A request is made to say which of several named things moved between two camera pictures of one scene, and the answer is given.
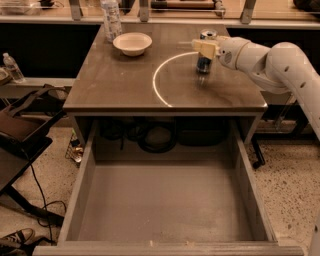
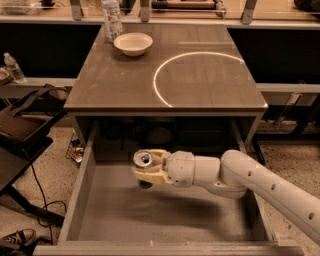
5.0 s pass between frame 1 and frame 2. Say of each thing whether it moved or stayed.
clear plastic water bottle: stayed
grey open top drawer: stayed
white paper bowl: stayed
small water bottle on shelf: stayed
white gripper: moved
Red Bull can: moved
